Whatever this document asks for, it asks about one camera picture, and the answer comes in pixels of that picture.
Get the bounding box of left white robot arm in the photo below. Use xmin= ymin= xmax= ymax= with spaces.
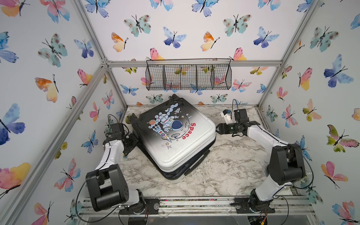
xmin=85 ymin=123 xmax=147 ymax=214

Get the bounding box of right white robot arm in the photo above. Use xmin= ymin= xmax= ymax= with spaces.
xmin=216 ymin=109 xmax=306 ymax=213

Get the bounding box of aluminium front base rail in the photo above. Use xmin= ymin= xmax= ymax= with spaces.
xmin=77 ymin=196 xmax=316 ymax=218

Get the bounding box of black wire wall basket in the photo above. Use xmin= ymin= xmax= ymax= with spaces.
xmin=142 ymin=58 xmax=232 ymax=91

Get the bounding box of black white space suitcase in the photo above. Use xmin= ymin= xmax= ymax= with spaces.
xmin=128 ymin=94 xmax=216 ymax=181

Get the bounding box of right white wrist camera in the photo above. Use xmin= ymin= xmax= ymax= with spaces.
xmin=221 ymin=109 xmax=232 ymax=124

